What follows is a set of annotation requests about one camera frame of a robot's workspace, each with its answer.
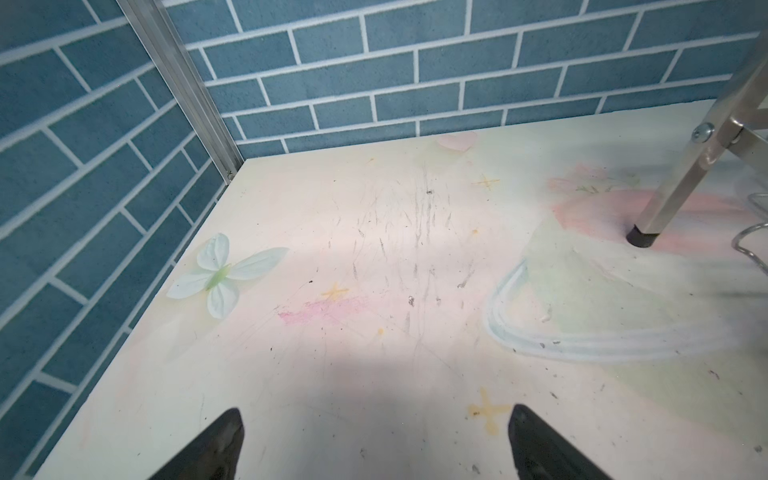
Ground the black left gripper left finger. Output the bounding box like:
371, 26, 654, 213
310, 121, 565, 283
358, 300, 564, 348
150, 408, 245, 480

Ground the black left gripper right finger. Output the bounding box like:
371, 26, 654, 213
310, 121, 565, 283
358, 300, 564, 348
508, 404, 610, 480

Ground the silver metal dish rack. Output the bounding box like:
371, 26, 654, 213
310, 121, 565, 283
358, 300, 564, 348
626, 31, 767, 248

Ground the aluminium corner post left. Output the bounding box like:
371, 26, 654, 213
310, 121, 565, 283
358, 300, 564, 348
117, 0, 244, 184

